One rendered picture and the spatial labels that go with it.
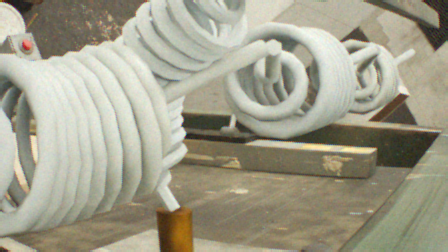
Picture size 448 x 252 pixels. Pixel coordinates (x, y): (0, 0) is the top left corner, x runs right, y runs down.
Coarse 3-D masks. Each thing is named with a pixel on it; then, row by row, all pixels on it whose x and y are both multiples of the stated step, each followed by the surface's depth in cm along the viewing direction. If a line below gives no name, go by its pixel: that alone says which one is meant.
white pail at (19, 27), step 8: (0, 8) 253; (8, 8) 257; (0, 16) 249; (8, 16) 254; (16, 16) 260; (0, 24) 247; (8, 24) 252; (16, 24) 257; (0, 32) 244; (8, 32) 249; (16, 32) 254; (24, 32) 257; (0, 40) 242
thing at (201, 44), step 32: (160, 0) 25; (192, 0) 27; (224, 0) 26; (320, 0) 25; (128, 32) 25; (160, 32) 24; (192, 32) 24; (224, 32) 26; (160, 64) 25; (192, 64) 25; (160, 192) 28; (160, 224) 28
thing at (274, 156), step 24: (192, 144) 110; (216, 144) 108; (240, 144) 106; (264, 144) 105; (288, 144) 105; (312, 144) 104; (240, 168) 106; (264, 168) 104; (288, 168) 102; (312, 168) 100; (336, 168) 98; (360, 168) 96
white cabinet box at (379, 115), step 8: (368, 72) 575; (368, 80) 574; (400, 80) 596; (376, 88) 569; (400, 88) 569; (400, 96) 570; (408, 96) 589; (392, 104) 579; (400, 104) 597; (376, 112) 569; (384, 112) 589; (392, 112) 604; (360, 120) 580; (368, 120) 577; (376, 120) 599
